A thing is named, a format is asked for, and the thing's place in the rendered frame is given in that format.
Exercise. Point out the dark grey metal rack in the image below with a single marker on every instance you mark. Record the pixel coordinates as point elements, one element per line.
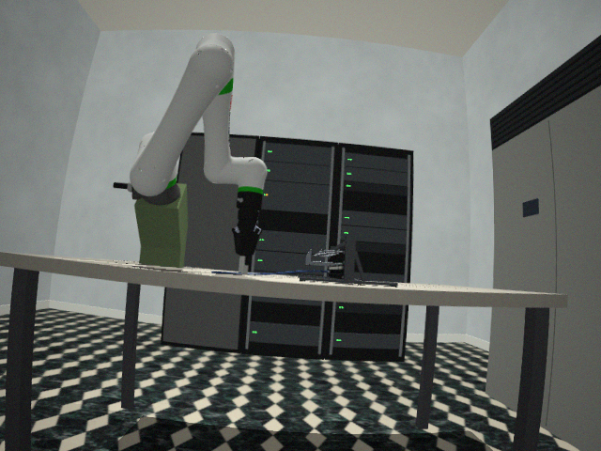
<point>347,261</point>

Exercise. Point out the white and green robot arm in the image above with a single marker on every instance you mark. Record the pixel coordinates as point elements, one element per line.
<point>207,74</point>

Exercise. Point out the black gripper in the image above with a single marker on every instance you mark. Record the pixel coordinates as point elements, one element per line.
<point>248,219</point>

